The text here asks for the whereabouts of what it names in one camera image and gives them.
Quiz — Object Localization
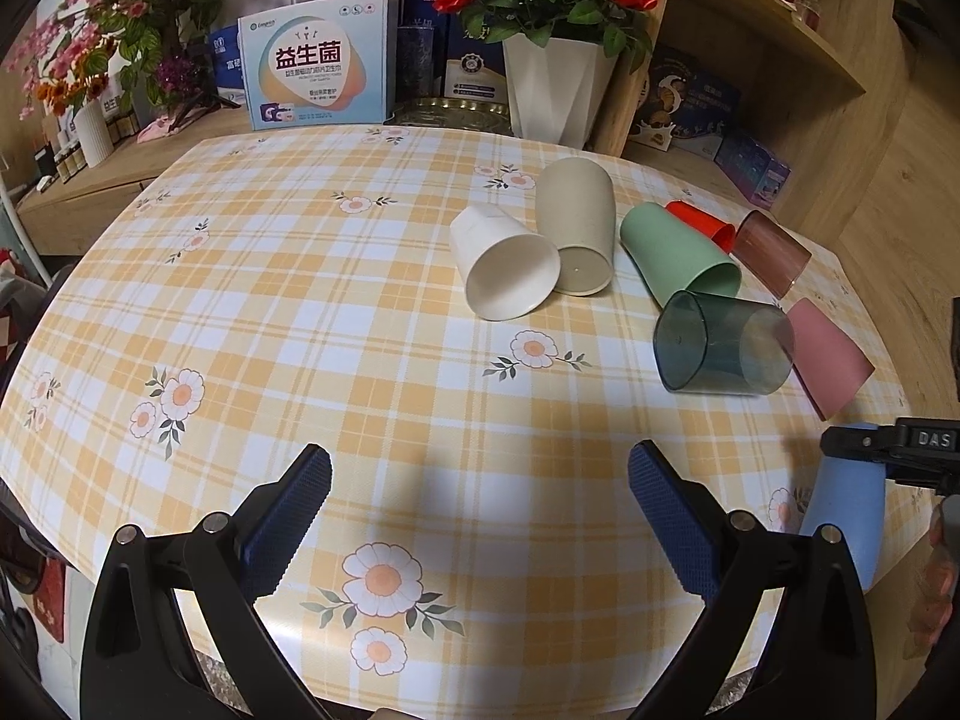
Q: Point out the person's right hand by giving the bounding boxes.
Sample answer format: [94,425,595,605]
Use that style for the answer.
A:
[927,499,960,640]

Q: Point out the wooden shelf unit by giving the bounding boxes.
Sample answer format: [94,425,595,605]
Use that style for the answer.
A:
[585,0,905,205]

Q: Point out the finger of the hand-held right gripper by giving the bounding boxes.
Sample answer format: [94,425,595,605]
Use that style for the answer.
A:
[820,426,902,464]

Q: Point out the green cup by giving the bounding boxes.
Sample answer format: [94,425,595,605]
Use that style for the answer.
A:
[619,202,742,308]

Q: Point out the dark blue moon print box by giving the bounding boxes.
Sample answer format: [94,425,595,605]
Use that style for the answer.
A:
[628,45,742,160]

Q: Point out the gold round tray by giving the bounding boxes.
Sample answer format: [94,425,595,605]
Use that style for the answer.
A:
[393,96,515,133]

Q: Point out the light blue cup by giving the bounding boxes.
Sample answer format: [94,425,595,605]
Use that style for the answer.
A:
[798,424,890,593]

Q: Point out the dark blue cylinder can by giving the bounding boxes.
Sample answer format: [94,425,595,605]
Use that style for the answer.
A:
[396,24,440,102]

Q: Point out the red rose plant white pot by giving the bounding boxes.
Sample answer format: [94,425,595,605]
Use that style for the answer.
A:
[394,0,661,149]

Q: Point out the clear brown cup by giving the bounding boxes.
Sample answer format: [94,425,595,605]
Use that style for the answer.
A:
[731,210,813,298]

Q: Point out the dark blue emblem box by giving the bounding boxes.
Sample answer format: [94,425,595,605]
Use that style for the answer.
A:
[439,11,512,102]

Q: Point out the pink cloth flower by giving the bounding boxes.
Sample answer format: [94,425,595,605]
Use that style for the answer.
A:
[136,109,215,143]

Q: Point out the small blue white box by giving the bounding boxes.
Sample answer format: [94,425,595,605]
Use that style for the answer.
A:
[208,36,250,107]

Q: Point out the red cup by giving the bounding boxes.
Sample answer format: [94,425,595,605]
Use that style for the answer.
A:
[664,199,737,250]

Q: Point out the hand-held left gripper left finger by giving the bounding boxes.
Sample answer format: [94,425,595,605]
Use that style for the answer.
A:
[79,444,335,720]

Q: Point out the beige cup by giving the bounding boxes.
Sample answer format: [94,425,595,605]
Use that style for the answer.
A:
[534,156,617,297]

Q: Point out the large blue white box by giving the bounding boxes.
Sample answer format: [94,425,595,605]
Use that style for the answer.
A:
[238,0,403,132]

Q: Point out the white cup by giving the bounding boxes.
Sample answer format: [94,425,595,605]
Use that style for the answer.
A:
[448,202,562,322]

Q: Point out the blue purple box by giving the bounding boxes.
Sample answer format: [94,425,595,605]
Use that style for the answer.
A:
[714,131,793,209]

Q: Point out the pink artificial blossom branches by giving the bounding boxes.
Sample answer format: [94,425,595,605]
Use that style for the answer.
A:
[21,0,280,121]

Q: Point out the clear dark teal cup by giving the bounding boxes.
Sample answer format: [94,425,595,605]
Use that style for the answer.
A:
[652,289,796,397]

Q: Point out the row of small bottles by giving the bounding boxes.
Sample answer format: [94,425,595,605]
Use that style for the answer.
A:
[30,129,85,185]

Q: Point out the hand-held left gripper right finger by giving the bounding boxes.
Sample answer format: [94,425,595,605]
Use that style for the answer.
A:
[626,441,882,720]

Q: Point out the white ribbed vase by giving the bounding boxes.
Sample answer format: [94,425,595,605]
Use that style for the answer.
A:
[72,100,115,169]

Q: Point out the yellow checked floral tablecloth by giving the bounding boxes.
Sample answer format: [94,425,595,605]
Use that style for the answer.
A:
[0,124,931,706]

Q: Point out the pink cup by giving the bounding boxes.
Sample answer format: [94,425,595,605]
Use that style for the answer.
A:
[784,297,877,419]

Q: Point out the wooden sideboard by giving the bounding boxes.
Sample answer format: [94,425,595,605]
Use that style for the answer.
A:
[15,101,256,257]

